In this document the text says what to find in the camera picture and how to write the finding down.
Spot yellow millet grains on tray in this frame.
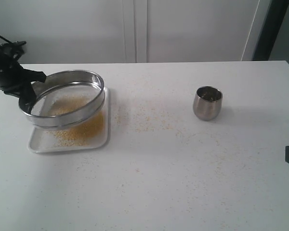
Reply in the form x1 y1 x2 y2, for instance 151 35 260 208
47 112 105 147

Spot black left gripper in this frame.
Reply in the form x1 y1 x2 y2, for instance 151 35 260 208
0 49 47 106

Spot black wrist camera on left gripper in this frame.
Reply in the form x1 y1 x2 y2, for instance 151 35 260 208
0 41 26 60

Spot yellow white grain mix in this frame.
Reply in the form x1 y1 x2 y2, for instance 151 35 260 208
47 96 90 116

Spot round stainless steel sieve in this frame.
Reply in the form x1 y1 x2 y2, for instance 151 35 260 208
18 70 105 130

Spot white square plastic tray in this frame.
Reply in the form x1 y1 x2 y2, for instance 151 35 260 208
27 87 110 154

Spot stainless steel cup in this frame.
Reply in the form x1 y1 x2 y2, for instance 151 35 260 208
193 86 223 121

